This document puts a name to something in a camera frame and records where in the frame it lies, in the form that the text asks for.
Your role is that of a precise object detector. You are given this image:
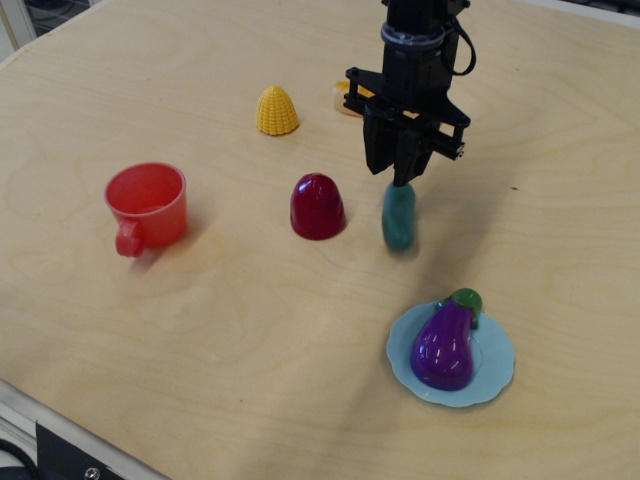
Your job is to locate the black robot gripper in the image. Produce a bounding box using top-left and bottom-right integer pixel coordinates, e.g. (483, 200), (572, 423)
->
(345, 29), (472, 187)

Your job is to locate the purple toy eggplant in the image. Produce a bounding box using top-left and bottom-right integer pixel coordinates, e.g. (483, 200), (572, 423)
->
(410, 288), (483, 391)

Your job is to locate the toy bread loaf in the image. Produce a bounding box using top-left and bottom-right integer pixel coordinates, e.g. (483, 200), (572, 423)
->
(332, 80), (374, 118)

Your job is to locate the light blue toy plate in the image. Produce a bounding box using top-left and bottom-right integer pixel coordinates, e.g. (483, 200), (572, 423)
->
(386, 302), (515, 408)

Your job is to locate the dark red toy dome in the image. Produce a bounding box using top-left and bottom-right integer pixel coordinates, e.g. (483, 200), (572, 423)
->
(290, 173), (346, 240)

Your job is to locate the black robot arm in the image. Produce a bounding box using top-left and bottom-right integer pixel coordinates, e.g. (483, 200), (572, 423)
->
(344, 0), (470, 187)

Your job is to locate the red plastic toy cup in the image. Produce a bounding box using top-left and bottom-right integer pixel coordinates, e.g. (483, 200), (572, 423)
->
(104, 162), (187, 258)

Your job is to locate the black corner bracket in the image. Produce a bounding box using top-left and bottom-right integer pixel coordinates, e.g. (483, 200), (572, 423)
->
(36, 423), (123, 480)

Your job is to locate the green toy cucumber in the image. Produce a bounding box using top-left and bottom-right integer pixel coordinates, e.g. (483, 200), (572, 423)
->
(382, 184), (416, 252)

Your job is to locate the yellow toy corn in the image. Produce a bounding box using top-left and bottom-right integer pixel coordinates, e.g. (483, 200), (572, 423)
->
(256, 85), (300, 136)

